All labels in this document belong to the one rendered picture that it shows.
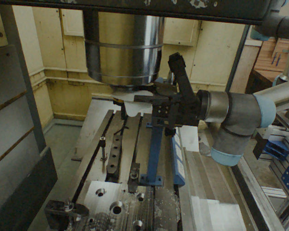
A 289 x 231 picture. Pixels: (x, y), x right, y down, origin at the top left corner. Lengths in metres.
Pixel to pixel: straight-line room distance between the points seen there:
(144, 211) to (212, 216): 0.43
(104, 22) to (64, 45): 1.27
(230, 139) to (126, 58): 0.31
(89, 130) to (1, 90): 0.82
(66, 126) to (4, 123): 1.04
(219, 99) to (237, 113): 0.05
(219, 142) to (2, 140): 0.70
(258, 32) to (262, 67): 2.52
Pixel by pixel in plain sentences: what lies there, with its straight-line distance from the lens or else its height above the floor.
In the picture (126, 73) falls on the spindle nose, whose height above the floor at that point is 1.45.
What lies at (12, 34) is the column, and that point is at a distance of 0.88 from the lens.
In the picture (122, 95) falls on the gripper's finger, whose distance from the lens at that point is 0.39.
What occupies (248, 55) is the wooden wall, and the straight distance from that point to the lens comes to 3.37.
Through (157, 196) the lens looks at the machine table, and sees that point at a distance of 0.81.
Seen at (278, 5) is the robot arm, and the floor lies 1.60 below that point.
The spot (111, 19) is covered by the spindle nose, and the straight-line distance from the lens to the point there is 0.32.
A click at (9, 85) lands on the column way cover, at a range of 0.78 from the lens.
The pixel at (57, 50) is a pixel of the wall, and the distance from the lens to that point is 1.61.
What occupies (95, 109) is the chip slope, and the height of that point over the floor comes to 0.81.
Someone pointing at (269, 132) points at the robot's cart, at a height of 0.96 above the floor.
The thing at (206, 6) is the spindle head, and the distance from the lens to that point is 0.27.
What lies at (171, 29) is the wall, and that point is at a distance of 1.40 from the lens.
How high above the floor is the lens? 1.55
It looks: 30 degrees down
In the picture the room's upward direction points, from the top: 5 degrees clockwise
